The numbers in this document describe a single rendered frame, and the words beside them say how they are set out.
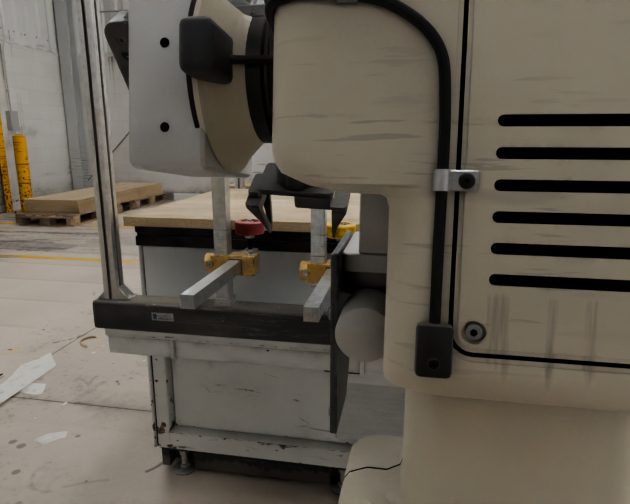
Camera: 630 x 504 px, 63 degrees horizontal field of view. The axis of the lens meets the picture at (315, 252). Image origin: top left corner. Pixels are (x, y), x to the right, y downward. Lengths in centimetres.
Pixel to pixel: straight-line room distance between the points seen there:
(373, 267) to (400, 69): 22
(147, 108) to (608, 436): 33
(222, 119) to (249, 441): 153
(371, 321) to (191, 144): 18
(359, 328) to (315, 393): 130
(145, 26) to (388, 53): 17
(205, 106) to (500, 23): 17
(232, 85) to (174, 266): 133
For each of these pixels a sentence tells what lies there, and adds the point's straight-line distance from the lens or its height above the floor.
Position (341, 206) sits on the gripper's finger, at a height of 104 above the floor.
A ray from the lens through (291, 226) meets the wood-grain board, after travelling 142.
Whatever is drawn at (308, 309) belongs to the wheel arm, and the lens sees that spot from 98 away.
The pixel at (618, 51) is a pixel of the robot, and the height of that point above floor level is 117.
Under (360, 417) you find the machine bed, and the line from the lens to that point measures 169.
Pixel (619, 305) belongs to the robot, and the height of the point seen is 107.
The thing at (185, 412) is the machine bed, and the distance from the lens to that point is 186.
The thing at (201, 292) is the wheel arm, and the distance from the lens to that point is 108.
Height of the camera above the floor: 114
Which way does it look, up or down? 13 degrees down
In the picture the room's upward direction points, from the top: straight up
